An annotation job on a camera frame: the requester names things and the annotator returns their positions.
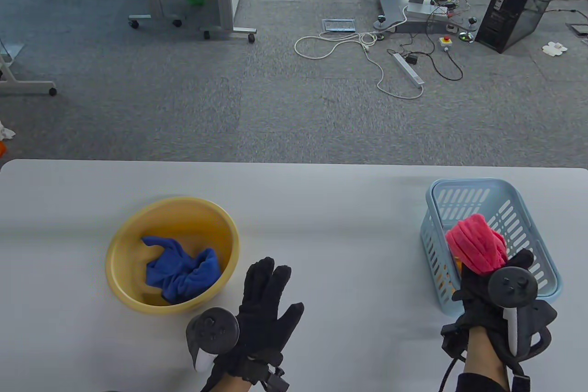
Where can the person's right hand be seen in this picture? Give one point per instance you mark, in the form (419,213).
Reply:
(475,307)

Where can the person's left hand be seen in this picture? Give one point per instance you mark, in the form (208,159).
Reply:
(262,318)

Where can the person's right fingers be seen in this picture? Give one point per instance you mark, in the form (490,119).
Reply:
(522,258)

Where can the person's left thumb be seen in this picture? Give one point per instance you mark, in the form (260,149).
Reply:
(291,320)

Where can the pink cloth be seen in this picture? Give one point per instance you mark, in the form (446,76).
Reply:
(477,245)

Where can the person's left forearm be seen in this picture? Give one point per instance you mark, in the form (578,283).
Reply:
(232,384)

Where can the person's right forearm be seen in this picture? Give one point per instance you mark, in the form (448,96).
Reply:
(482,360)

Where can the black right wrist controller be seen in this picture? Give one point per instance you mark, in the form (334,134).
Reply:
(514,291)

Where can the black wrist controller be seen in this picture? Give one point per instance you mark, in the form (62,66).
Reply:
(212,330)
(514,291)

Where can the light blue plastic basket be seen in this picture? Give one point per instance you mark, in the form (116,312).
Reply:
(514,213)

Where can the black left wrist tracker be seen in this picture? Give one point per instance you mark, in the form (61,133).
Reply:
(271,373)

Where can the orange item in basket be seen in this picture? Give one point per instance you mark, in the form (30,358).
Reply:
(452,268)

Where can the black left wrist controller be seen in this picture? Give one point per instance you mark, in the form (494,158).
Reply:
(212,330)

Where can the blue cloth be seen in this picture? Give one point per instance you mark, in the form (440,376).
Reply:
(183,272)

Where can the yellow plastic basin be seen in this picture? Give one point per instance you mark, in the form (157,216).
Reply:
(183,217)

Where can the white paper scrap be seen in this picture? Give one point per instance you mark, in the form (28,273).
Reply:
(555,48)

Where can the white power strip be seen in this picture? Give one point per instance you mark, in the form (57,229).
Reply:
(409,69)

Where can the emergency stop button box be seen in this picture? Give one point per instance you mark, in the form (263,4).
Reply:
(445,42)

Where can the black computer tower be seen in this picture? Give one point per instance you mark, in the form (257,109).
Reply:
(519,1)

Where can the metal floor box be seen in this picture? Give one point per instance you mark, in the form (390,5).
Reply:
(339,25)

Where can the crumpled white paper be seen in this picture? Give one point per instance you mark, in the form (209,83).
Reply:
(7,131)

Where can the grey table leg with caster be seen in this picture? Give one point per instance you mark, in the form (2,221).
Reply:
(27,85)

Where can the grey stand base plate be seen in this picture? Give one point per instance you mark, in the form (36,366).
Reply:
(395,1)

